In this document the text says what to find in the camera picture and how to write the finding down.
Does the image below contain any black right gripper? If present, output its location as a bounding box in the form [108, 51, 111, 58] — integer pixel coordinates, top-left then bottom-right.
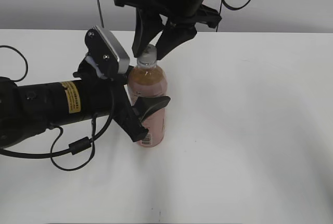
[113, 0, 222, 59]

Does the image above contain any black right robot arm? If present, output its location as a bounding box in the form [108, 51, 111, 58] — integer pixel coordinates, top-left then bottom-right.
[113, 0, 222, 60]

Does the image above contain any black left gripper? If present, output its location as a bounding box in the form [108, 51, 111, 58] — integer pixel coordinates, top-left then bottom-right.
[73, 57, 171, 142]

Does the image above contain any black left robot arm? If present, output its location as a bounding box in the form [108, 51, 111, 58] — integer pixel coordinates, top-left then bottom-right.
[1, 61, 171, 148]

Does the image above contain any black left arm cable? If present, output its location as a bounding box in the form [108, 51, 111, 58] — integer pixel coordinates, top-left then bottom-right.
[0, 45, 117, 171]

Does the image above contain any pink label tea bottle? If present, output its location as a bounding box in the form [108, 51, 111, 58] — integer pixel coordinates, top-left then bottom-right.
[127, 59, 168, 147]

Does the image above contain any white bottle cap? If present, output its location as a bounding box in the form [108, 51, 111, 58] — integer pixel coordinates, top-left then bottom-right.
[137, 44, 157, 66]

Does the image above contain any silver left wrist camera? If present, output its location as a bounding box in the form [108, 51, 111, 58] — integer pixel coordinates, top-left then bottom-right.
[84, 25, 130, 80]

